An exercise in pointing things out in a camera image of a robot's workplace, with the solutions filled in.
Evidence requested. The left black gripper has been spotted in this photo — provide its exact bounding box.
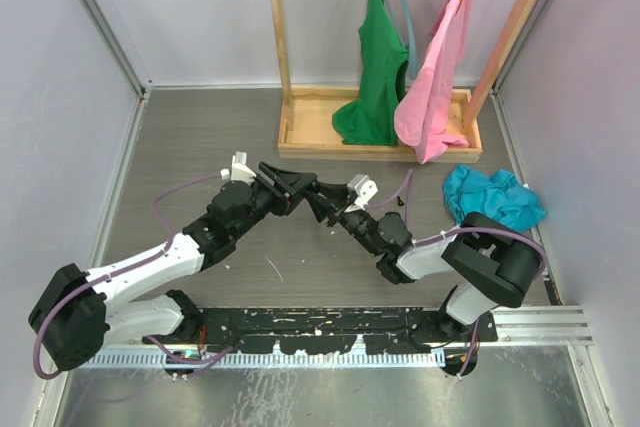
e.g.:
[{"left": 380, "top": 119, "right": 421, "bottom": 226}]
[{"left": 231, "top": 162, "right": 315, "bottom": 240}]

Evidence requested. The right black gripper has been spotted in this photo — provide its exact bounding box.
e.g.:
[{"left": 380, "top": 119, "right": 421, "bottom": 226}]
[{"left": 303, "top": 180, "right": 382, "bottom": 257}]

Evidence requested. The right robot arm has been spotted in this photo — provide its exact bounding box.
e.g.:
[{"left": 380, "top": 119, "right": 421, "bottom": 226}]
[{"left": 304, "top": 179, "right": 548, "bottom": 341}]

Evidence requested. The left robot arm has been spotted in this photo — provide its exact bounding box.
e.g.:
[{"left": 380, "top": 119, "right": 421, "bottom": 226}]
[{"left": 28, "top": 160, "right": 317, "bottom": 380}]

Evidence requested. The wooden clothes rack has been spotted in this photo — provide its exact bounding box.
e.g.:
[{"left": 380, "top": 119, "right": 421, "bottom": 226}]
[{"left": 271, "top": 0, "right": 546, "bottom": 163}]

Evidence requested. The green shirt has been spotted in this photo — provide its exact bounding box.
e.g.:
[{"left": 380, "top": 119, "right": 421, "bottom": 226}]
[{"left": 332, "top": 0, "right": 409, "bottom": 146}]

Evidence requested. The pink shirt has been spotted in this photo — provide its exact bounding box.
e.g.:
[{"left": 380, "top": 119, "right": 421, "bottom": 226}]
[{"left": 394, "top": 0, "right": 472, "bottom": 164}]

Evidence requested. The teal cloth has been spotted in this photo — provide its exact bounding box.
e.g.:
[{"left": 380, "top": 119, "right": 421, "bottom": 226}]
[{"left": 442, "top": 165, "right": 547, "bottom": 232}]

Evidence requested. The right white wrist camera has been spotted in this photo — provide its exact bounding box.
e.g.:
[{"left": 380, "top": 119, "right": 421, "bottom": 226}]
[{"left": 345, "top": 174, "right": 378, "bottom": 213}]

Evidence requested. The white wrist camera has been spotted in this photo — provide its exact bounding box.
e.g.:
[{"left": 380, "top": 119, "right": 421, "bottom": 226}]
[
  {"left": 230, "top": 151, "right": 256, "bottom": 184},
  {"left": 345, "top": 174, "right": 378, "bottom": 213}
]

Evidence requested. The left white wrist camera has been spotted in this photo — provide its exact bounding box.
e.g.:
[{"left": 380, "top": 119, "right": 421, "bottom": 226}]
[{"left": 230, "top": 151, "right": 256, "bottom": 184}]

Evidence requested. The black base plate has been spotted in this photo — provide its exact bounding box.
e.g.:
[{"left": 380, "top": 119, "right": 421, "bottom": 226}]
[{"left": 156, "top": 307, "right": 472, "bottom": 355}]

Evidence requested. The white slotted cable duct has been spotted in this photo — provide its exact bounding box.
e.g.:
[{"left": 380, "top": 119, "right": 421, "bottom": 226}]
[{"left": 83, "top": 346, "right": 445, "bottom": 370}]

